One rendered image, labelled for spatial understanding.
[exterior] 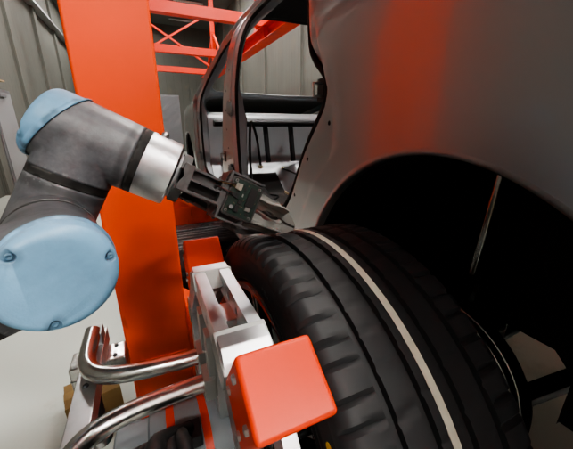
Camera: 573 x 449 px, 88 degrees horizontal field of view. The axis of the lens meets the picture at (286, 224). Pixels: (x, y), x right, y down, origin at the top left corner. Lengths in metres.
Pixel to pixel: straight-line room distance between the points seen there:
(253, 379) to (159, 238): 0.58
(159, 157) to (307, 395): 0.32
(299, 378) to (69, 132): 0.36
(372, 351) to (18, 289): 0.32
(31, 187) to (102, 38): 0.43
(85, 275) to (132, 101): 0.53
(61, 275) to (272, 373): 0.19
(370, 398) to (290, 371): 0.10
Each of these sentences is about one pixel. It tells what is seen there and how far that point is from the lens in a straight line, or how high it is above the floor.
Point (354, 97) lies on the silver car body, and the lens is 0.68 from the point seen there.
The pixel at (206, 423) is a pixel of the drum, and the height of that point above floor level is 0.92.
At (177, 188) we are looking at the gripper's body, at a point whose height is 1.28.
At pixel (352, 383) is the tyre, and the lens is 0.34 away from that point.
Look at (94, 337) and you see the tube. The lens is 0.64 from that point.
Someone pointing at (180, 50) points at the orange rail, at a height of 3.30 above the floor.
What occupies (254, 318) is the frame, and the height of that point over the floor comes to 1.12.
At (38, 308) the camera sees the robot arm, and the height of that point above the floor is 1.22.
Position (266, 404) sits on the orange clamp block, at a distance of 0.28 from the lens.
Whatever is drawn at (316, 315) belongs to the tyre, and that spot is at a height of 1.15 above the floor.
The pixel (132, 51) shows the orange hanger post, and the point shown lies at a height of 1.50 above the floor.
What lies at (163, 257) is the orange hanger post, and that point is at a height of 1.04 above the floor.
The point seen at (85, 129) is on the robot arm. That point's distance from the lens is 0.43.
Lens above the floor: 1.35
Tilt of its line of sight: 18 degrees down
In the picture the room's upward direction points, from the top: straight up
